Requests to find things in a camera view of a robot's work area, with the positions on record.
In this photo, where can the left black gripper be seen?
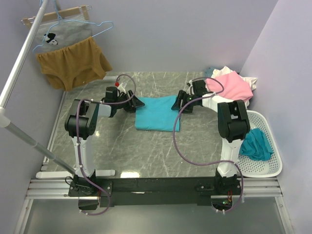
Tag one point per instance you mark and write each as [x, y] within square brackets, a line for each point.
[131, 100]

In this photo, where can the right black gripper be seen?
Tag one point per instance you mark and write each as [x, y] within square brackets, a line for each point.
[183, 100]

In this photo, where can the turquoise polo shirt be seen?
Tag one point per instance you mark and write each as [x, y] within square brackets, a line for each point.
[156, 114]

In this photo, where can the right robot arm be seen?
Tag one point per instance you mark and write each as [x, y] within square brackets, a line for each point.
[233, 126]

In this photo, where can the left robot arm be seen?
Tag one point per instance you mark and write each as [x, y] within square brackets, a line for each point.
[81, 123]

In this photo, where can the grey-blue folded shirt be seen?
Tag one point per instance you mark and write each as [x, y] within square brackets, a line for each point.
[208, 72]

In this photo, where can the pink folded shirt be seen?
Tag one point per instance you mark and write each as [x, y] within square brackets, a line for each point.
[230, 86]

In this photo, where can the brown mustard shirt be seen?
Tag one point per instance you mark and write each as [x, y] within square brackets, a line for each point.
[75, 65]

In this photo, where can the teal shirt in basket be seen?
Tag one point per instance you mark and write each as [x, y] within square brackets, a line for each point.
[256, 146]

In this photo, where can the black base beam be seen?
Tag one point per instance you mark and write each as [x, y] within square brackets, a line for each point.
[152, 191]

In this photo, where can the white laundry basket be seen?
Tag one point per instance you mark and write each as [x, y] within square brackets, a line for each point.
[261, 169]

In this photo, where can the grey panda shirt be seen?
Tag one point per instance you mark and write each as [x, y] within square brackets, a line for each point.
[53, 36]

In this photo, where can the white clothes rack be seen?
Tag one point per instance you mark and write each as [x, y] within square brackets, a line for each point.
[9, 86]

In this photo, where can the wooden clip hanger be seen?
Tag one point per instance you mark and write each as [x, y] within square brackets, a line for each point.
[66, 13]

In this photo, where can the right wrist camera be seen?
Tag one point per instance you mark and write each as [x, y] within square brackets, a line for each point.
[190, 89]

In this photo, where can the light blue wire hanger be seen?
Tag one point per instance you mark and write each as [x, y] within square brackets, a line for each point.
[97, 29]

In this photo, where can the aluminium rail frame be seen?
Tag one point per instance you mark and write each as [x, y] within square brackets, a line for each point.
[58, 189]

